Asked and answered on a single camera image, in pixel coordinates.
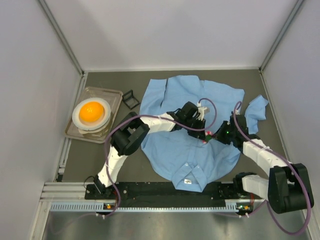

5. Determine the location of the light blue button shirt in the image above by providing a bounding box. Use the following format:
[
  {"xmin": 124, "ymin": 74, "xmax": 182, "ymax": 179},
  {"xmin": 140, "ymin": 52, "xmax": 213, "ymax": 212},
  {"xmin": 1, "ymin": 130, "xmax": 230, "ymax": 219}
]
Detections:
[{"xmin": 138, "ymin": 76, "xmax": 270, "ymax": 193}]

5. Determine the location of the grey slotted cable duct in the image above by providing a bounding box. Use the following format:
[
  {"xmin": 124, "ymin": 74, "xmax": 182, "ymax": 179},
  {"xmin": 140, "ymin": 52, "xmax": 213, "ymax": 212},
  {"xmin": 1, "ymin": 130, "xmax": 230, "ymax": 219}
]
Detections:
[{"xmin": 50, "ymin": 202, "xmax": 249, "ymax": 213}]

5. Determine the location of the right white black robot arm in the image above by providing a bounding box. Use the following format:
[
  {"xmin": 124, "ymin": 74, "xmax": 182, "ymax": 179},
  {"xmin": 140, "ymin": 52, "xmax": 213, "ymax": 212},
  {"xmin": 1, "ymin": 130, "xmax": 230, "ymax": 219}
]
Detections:
[{"xmin": 213, "ymin": 114, "xmax": 314, "ymax": 214}]

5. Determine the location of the small black stand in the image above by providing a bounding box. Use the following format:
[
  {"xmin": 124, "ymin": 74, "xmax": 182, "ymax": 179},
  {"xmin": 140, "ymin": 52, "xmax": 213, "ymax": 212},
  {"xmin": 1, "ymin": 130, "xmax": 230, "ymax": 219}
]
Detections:
[{"xmin": 122, "ymin": 89, "xmax": 141, "ymax": 110}]

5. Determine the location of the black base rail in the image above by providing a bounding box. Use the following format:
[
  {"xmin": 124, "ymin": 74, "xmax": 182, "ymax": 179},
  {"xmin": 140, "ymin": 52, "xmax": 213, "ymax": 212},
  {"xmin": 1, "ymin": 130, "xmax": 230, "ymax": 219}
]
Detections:
[{"xmin": 84, "ymin": 182, "xmax": 255, "ymax": 207}]

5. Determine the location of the pink flower brooch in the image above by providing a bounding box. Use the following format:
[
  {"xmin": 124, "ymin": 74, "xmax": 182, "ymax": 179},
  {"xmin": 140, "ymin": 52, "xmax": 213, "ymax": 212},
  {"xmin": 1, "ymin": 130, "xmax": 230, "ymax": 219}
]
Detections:
[{"xmin": 202, "ymin": 131, "xmax": 214, "ymax": 144}]

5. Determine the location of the orange bowl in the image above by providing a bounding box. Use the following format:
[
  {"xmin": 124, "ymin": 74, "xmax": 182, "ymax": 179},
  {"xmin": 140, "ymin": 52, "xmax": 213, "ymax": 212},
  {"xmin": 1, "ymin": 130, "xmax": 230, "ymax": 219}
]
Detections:
[{"xmin": 79, "ymin": 101, "xmax": 104, "ymax": 123}]

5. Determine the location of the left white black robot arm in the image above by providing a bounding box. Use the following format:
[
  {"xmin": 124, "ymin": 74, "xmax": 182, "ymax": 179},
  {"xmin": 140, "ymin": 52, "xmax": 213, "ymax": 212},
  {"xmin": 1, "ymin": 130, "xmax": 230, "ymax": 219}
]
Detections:
[{"xmin": 93, "ymin": 101, "xmax": 209, "ymax": 196}]

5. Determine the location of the white plate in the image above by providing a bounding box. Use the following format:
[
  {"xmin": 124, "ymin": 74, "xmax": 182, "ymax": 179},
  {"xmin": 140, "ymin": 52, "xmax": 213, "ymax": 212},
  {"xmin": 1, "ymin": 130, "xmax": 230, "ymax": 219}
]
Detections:
[{"xmin": 71, "ymin": 97, "xmax": 111, "ymax": 131}]

